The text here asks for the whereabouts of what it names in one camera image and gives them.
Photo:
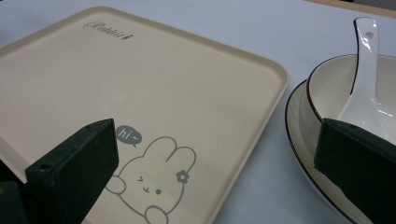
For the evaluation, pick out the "white bowl with dark rim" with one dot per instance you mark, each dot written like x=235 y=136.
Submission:
x=336 y=87

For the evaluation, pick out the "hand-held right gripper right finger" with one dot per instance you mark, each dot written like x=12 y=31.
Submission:
x=358 y=165

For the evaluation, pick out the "white plate with dark rim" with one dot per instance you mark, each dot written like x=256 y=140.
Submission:
x=303 y=137

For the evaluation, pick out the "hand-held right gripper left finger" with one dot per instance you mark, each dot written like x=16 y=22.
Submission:
x=71 y=169

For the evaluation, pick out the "white ceramic soup spoon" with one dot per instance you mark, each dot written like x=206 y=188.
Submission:
x=364 y=90

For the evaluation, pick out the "beige tray with rabbit print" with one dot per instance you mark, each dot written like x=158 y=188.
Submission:
x=149 y=93

